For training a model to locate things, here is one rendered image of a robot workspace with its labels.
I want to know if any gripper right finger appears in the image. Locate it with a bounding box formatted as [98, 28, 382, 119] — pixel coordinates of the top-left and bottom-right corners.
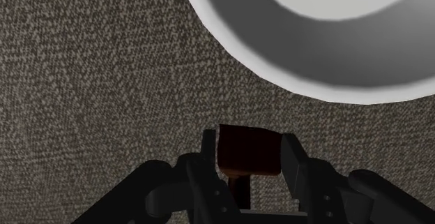
[280, 133, 435, 224]

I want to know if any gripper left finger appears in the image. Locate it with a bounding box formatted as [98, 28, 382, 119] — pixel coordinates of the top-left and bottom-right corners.
[70, 128, 243, 224]

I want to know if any brown wooden mallet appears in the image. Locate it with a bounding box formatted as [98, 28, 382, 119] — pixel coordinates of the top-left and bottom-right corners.
[216, 124, 284, 211]

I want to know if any white bowl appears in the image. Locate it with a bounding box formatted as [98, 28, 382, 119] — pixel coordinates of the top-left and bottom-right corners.
[177, 0, 435, 105]

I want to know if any brown woven fabric sofa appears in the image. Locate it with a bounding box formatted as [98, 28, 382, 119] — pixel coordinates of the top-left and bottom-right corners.
[0, 0, 435, 224]

